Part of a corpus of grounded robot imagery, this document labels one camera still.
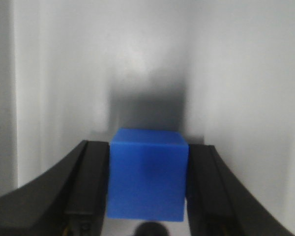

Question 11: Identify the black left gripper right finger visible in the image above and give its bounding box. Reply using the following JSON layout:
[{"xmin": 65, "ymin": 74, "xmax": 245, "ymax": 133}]
[{"xmin": 185, "ymin": 144, "xmax": 292, "ymax": 236}]

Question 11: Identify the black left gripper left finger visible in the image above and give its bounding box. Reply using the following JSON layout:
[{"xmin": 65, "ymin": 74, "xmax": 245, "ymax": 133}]
[{"xmin": 0, "ymin": 141, "xmax": 109, "ymax": 236}]

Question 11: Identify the blue cube block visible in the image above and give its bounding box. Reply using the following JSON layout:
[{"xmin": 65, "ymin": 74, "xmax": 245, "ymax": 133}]
[{"xmin": 107, "ymin": 128, "xmax": 189, "ymax": 222}]

